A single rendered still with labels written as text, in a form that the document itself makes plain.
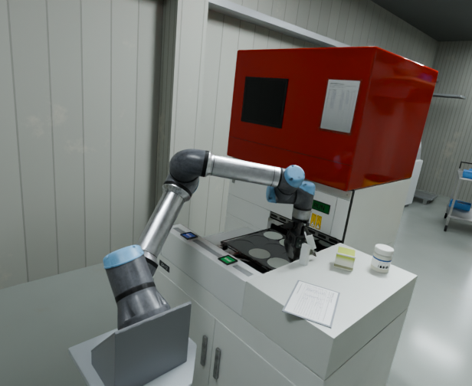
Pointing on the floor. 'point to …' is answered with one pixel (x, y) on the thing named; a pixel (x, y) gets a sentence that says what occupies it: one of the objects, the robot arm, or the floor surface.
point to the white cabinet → (262, 344)
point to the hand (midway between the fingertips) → (291, 258)
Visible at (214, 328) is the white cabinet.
